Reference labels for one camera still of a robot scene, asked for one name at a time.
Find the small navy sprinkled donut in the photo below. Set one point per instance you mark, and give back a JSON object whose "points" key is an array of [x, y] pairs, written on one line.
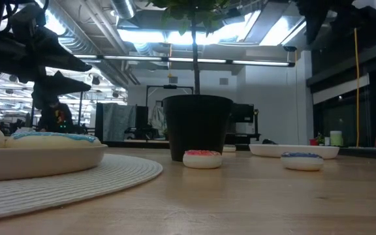
{"points": [[229, 149]]}

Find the small purple-blue frosted donut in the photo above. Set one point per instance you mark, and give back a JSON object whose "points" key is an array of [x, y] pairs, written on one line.
{"points": [[301, 162]]}

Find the silver ceiling duct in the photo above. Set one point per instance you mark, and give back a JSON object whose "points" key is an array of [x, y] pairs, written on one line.
{"points": [[122, 8]]}

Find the grey fabric covered cabinet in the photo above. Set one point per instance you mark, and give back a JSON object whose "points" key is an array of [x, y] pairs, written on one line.
{"points": [[116, 120]]}

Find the shallow beige bowl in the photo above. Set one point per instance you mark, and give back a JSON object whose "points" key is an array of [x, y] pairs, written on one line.
{"points": [[41, 163]]}

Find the white plastic cover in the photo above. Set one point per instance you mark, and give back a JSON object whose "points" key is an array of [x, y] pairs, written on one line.
{"points": [[158, 119]]}

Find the person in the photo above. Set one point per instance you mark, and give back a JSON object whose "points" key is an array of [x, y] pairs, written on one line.
{"points": [[57, 119]]}

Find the black gantry frame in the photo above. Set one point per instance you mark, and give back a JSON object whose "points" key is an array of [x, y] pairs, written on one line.
{"points": [[170, 87]]}

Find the long pendant light bar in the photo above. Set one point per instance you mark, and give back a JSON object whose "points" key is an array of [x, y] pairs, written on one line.
{"points": [[142, 58]]}

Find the green leafy artificial plant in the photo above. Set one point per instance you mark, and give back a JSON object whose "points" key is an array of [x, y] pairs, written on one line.
{"points": [[195, 72]]}

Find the pale green jar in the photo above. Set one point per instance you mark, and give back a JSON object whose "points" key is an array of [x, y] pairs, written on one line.
{"points": [[336, 138]]}

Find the small red frosted donut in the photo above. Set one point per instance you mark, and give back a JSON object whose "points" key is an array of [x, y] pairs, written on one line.
{"points": [[202, 160]]}

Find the white woven round placemat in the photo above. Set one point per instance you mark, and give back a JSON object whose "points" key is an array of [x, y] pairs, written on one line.
{"points": [[126, 171]]}

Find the small red pot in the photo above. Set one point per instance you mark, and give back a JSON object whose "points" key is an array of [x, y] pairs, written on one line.
{"points": [[313, 142]]}

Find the black plant pot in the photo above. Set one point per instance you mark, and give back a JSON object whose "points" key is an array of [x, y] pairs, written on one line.
{"points": [[196, 127]]}

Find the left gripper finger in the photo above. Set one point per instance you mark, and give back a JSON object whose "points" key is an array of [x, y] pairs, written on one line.
{"points": [[64, 57], [54, 88]]}

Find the large blue frosted donut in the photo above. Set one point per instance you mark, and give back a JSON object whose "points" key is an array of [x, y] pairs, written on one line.
{"points": [[52, 141]]}

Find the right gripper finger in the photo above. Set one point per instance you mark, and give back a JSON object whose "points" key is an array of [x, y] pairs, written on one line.
{"points": [[312, 19]]}

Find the small white plate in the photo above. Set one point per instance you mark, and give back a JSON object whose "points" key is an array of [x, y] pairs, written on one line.
{"points": [[294, 151]]}

